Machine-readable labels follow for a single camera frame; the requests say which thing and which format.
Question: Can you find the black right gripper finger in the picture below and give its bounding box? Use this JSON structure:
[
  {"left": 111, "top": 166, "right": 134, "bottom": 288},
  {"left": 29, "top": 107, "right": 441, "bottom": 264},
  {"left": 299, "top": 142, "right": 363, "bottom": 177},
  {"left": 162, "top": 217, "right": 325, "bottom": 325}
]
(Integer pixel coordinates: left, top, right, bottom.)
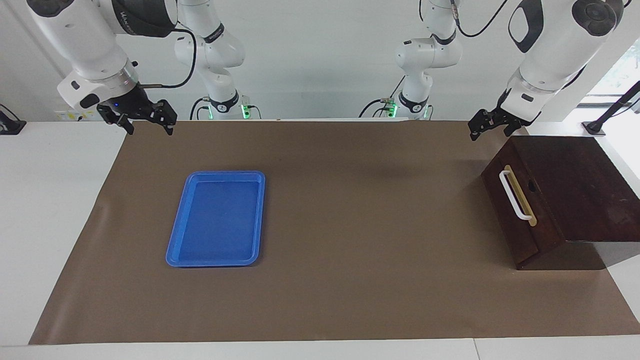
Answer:
[
  {"left": 151, "top": 100, "right": 178, "bottom": 137},
  {"left": 97, "top": 104, "right": 135, "bottom": 136}
]

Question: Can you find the white drawer handle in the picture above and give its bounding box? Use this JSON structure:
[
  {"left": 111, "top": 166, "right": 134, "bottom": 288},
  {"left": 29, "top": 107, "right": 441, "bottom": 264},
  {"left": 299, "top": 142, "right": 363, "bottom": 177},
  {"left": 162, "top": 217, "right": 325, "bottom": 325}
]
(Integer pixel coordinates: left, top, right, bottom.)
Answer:
[{"left": 499, "top": 165, "right": 538, "bottom": 227}]

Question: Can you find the dark wooden drawer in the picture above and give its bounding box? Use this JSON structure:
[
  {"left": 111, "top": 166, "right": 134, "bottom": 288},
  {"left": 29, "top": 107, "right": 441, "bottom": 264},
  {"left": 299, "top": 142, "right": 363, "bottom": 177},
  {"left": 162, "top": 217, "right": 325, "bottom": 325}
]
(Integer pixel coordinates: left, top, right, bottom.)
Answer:
[{"left": 481, "top": 137, "right": 542, "bottom": 266}]

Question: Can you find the dark wooden drawer cabinet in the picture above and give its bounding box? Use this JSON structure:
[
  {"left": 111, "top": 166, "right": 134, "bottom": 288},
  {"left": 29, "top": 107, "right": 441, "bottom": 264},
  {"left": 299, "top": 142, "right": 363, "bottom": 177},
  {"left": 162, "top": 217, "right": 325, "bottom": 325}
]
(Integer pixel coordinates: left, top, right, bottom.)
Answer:
[{"left": 481, "top": 135, "right": 640, "bottom": 271}]

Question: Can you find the window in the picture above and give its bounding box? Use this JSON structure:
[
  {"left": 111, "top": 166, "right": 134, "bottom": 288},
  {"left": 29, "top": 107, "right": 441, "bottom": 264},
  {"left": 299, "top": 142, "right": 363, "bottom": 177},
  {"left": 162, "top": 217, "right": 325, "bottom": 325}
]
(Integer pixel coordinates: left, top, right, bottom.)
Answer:
[{"left": 582, "top": 42, "right": 640, "bottom": 108}]

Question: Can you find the blue plastic tray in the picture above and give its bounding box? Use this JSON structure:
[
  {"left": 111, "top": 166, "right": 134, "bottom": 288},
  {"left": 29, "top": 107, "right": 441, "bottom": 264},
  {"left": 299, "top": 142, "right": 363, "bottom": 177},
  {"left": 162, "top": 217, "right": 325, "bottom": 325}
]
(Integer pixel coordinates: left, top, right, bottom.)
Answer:
[{"left": 165, "top": 170, "right": 266, "bottom": 268}]

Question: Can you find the brown table mat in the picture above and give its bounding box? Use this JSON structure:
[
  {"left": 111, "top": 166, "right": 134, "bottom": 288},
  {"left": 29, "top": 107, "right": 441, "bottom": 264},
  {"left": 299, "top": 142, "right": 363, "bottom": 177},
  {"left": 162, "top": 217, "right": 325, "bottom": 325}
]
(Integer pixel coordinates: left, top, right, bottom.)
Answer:
[{"left": 28, "top": 120, "right": 640, "bottom": 346}]

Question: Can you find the black base cable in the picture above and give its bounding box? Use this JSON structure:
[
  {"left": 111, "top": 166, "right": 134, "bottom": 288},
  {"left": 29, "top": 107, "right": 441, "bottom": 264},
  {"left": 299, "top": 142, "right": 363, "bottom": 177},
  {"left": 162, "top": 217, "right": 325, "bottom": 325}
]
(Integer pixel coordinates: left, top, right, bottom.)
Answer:
[
  {"left": 358, "top": 75, "right": 408, "bottom": 119},
  {"left": 190, "top": 96, "right": 213, "bottom": 121}
]

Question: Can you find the white wall socket box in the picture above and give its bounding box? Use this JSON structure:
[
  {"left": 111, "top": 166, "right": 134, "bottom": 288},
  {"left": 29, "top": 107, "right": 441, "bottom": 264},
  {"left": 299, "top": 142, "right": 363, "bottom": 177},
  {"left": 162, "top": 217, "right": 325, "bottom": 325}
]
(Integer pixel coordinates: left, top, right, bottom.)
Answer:
[{"left": 55, "top": 109, "right": 101, "bottom": 122}]

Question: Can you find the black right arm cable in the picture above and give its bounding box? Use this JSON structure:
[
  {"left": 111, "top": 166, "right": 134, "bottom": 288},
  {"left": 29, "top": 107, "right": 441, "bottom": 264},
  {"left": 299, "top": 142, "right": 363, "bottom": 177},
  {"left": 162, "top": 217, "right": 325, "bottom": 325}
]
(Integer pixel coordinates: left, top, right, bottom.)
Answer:
[{"left": 137, "top": 27, "right": 197, "bottom": 90}]

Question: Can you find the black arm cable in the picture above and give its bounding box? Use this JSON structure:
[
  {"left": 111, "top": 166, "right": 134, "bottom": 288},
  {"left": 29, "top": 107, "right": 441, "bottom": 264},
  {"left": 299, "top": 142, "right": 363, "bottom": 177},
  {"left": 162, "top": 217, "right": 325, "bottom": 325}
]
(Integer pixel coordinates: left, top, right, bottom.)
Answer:
[
  {"left": 450, "top": 0, "right": 508, "bottom": 39},
  {"left": 137, "top": 27, "right": 197, "bottom": 90}
]

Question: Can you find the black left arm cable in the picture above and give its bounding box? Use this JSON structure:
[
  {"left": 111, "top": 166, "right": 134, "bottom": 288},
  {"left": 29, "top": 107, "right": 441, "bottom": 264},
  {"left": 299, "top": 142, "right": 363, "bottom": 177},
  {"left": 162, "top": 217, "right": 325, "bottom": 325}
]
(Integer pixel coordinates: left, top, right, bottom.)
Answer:
[{"left": 450, "top": 0, "right": 508, "bottom": 39}]

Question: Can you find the black camera stand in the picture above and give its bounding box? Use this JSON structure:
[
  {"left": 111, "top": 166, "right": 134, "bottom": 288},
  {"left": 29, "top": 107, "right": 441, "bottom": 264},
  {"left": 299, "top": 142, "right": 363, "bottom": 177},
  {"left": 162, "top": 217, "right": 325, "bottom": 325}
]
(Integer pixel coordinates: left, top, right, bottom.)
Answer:
[{"left": 582, "top": 80, "right": 640, "bottom": 137}]

